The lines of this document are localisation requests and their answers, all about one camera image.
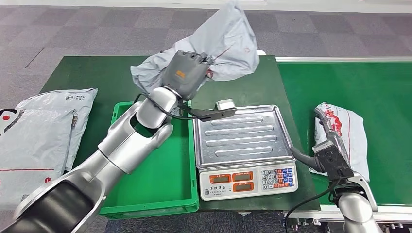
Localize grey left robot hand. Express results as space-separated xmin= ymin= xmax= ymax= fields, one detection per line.
xmin=161 ymin=50 xmax=215 ymax=101

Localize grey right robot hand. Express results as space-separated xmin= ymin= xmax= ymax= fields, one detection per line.
xmin=290 ymin=107 xmax=352 ymax=173

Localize grey courier bag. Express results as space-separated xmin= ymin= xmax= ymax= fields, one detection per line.
xmin=130 ymin=0 xmax=260 ymax=94

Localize white courier bag red print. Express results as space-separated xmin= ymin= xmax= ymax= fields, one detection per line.
xmin=310 ymin=102 xmax=371 ymax=183

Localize grey parcel express logo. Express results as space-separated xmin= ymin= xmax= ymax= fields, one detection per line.
xmin=16 ymin=88 xmax=99 ymax=173

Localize large grey parcel QR codes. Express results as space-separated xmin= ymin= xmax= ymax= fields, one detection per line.
xmin=0 ymin=108 xmax=79 ymax=211

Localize white electronic scale steel tray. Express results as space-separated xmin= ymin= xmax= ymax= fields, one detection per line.
xmin=193 ymin=104 xmax=299 ymax=201

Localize green plastic crate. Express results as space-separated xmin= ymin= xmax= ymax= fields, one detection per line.
xmin=100 ymin=101 xmax=200 ymax=220

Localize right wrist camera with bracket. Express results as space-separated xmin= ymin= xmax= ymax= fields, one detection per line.
xmin=312 ymin=140 xmax=355 ymax=181

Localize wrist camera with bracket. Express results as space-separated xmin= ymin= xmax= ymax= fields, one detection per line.
xmin=183 ymin=99 xmax=238 ymax=122
xmin=312 ymin=140 xmax=355 ymax=181

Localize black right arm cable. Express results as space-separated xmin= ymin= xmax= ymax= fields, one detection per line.
xmin=284 ymin=178 xmax=341 ymax=233

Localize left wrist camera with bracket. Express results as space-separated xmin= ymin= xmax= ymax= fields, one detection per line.
xmin=183 ymin=99 xmax=238 ymax=122

